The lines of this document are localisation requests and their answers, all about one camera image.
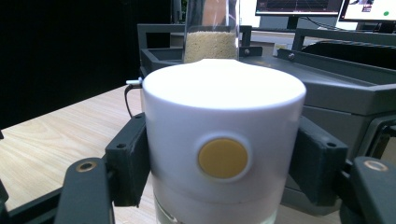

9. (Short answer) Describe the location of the computer monitor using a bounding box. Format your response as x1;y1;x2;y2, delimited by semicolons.
254;0;344;31
338;0;396;34

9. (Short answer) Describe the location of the grey corner rack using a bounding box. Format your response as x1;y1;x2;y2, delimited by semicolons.
136;23;396;217

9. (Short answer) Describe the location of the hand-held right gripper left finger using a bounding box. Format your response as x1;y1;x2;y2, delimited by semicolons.
105;112;152;208

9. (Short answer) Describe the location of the thin black cable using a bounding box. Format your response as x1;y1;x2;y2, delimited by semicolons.
123;83;144;119

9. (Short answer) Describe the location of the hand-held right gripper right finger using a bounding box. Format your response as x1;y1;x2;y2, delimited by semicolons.
287;115;349;207

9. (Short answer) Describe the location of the glass jar with white lid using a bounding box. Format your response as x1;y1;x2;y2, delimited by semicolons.
141;58;308;224

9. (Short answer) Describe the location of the glass jar with grey lid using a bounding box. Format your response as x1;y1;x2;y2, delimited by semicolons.
183;0;241;64

